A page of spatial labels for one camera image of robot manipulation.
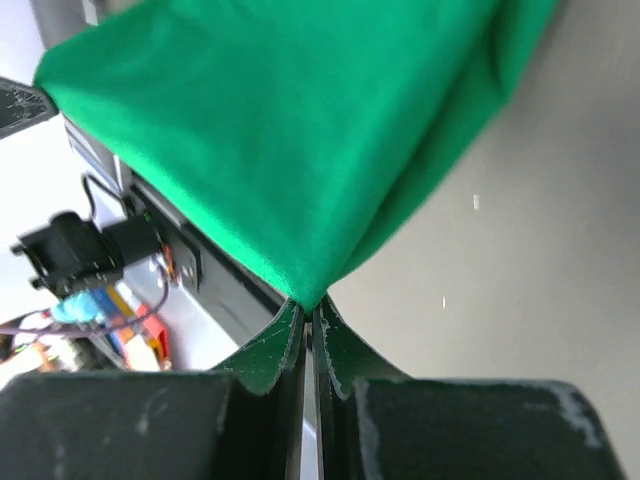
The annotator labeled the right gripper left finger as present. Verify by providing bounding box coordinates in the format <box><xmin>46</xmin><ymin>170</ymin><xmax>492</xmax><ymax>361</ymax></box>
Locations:
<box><xmin>1</xmin><ymin>302</ymin><xmax>305</xmax><ymax>479</ymax></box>

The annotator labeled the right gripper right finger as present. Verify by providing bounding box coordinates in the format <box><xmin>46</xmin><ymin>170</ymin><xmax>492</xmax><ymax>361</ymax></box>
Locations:
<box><xmin>312</xmin><ymin>298</ymin><xmax>624</xmax><ymax>479</ymax></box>

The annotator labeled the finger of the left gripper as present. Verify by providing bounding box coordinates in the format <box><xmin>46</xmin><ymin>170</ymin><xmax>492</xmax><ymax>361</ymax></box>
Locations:
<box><xmin>0</xmin><ymin>77</ymin><xmax>58</xmax><ymax>140</ymax></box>

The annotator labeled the green t shirt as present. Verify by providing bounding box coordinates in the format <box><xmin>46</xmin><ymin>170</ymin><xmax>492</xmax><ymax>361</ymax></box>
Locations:
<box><xmin>35</xmin><ymin>1</ymin><xmax>556</xmax><ymax>309</ymax></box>

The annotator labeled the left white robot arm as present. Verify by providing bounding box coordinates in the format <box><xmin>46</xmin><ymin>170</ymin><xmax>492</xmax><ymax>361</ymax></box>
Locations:
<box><xmin>1</xmin><ymin>78</ymin><xmax>167</xmax><ymax>298</ymax></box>

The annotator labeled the aluminium frame rail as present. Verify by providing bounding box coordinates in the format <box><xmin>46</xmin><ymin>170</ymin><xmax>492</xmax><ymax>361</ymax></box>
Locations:
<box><xmin>30</xmin><ymin>0</ymin><xmax>135</xmax><ymax>194</ymax></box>

